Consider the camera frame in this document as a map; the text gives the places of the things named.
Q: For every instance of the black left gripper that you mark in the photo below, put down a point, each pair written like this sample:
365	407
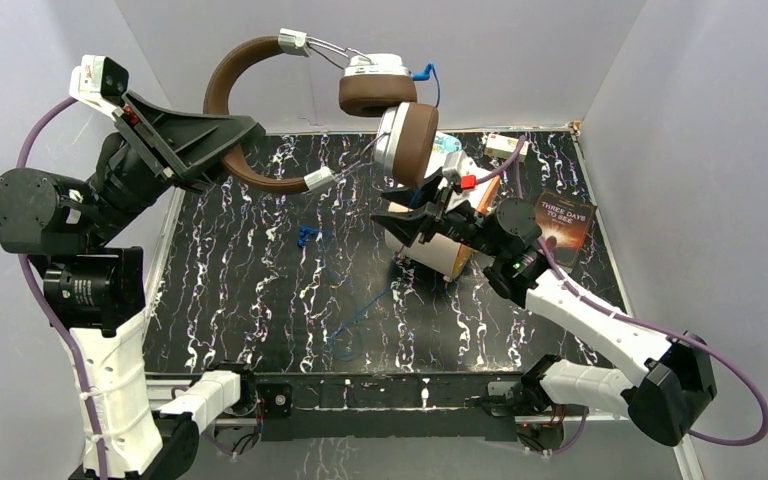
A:
143	137

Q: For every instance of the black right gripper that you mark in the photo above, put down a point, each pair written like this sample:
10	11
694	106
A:
409	226

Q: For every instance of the brown silver headphones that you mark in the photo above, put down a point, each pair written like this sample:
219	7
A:
372	87

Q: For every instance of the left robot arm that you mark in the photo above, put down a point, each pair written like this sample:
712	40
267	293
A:
93	294

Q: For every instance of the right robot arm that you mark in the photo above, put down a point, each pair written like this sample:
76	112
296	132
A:
659	380

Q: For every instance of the white cylindrical drum box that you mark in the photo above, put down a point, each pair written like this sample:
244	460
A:
442	254

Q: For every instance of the blue white blister pack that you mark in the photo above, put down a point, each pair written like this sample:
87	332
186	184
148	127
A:
445	143

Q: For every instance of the small white green box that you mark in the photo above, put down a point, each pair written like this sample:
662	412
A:
502	146

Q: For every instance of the dark book three days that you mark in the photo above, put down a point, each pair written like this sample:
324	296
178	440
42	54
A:
565	223

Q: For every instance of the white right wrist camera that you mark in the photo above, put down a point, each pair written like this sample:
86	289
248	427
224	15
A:
457	175

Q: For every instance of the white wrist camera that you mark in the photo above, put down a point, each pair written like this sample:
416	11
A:
457	175
100	82

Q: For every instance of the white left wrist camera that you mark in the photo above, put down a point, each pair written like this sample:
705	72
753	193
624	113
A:
100	82

